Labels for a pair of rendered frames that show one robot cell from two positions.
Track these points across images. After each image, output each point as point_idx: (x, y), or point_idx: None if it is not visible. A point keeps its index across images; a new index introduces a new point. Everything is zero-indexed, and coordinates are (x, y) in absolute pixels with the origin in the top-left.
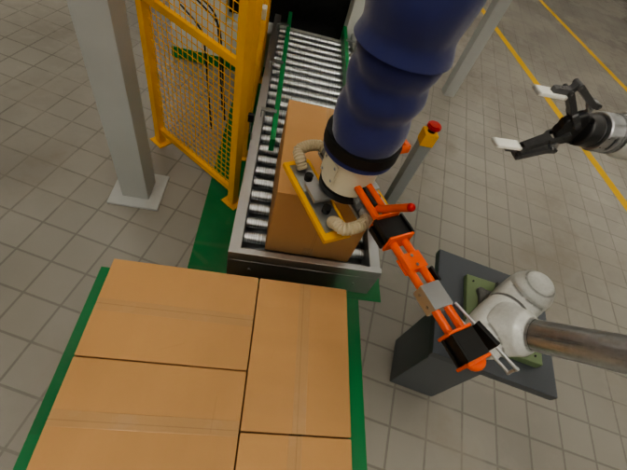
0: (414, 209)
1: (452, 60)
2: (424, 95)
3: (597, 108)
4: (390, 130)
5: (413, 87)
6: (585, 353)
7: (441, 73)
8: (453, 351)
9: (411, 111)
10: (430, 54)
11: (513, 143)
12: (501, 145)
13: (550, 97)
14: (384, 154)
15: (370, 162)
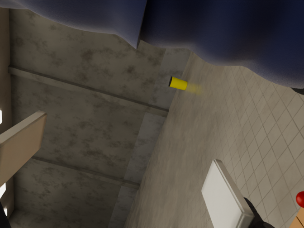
0: (302, 207)
1: (129, 3)
2: (209, 23)
3: None
4: (249, 66)
5: (165, 47)
6: None
7: (138, 35)
8: None
9: (212, 56)
10: (114, 31)
11: (225, 213)
12: (204, 196)
13: (21, 165)
14: (298, 85)
15: (299, 93)
